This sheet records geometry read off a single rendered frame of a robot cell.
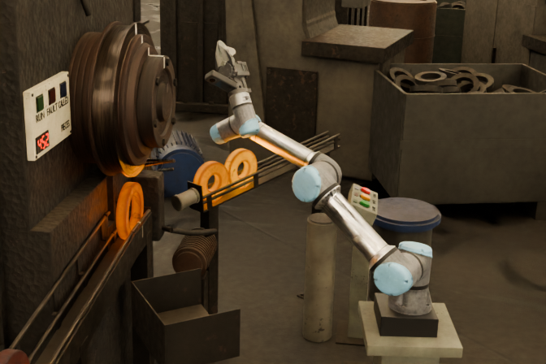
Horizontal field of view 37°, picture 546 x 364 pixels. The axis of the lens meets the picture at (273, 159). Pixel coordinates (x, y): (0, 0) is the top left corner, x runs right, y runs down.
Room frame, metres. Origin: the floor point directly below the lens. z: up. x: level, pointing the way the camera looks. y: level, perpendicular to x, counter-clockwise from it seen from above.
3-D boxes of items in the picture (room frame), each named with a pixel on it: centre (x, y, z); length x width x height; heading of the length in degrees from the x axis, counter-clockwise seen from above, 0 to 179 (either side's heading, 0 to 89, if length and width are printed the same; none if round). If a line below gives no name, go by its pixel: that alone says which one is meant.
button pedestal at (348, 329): (3.03, -0.36, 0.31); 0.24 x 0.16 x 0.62; 173
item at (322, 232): (3.02, -0.20, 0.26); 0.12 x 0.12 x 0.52
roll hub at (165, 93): (2.44, 0.35, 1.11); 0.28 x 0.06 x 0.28; 173
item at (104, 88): (2.45, 0.45, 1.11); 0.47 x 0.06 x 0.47; 173
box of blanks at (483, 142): (4.72, -1.13, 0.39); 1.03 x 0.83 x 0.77; 98
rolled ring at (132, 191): (2.45, 0.45, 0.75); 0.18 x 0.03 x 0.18; 171
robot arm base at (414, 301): (2.60, -0.49, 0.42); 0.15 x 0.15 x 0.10
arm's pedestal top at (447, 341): (2.59, -0.49, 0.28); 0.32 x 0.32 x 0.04; 0
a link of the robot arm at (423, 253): (2.60, -0.49, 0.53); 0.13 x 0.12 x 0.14; 148
